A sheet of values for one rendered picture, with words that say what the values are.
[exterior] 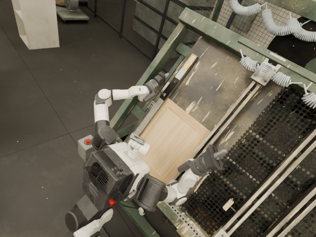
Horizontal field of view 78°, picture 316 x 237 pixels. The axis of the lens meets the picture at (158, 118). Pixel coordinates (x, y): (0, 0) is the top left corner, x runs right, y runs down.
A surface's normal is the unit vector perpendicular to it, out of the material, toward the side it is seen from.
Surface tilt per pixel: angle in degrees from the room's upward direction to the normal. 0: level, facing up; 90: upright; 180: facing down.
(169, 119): 55
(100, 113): 18
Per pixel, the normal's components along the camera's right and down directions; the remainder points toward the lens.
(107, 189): -0.55, 0.06
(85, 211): -0.03, -0.51
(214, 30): -0.41, -0.11
